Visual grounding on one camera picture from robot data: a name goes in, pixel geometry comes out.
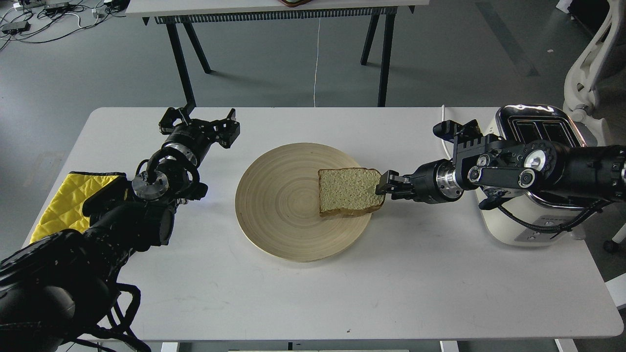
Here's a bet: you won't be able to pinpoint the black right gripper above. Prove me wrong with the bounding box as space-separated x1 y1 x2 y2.
376 160 464 204

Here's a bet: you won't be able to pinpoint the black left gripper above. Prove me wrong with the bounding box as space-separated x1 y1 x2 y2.
158 106 241 166

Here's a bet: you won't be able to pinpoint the slice of brown bread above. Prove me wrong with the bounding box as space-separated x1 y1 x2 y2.
318 168 385 218

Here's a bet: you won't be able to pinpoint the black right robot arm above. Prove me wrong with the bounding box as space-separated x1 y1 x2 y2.
376 120 625 234

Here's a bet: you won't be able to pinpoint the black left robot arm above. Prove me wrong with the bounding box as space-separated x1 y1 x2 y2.
1 104 241 352

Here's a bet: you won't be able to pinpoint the cream and chrome toaster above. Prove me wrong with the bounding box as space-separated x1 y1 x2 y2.
481 103 595 247

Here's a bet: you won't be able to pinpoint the round wooden plate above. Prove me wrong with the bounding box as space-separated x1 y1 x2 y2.
235 143 371 263

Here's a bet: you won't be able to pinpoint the background table with black legs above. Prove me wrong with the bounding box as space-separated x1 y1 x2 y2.
125 0 429 108

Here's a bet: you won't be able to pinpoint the yellow quilted cloth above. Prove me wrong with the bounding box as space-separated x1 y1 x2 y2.
29 172 127 243

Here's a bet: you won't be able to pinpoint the white office chair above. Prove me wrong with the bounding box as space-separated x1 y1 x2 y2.
562 0 625 146

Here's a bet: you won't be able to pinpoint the white toaster power cable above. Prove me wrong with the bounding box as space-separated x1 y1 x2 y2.
440 104 453 161

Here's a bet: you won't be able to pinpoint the hanging white cable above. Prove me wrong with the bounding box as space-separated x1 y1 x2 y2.
313 18 322 108

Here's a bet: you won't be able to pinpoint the cables and power strips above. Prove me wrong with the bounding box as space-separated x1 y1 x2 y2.
0 0 132 49

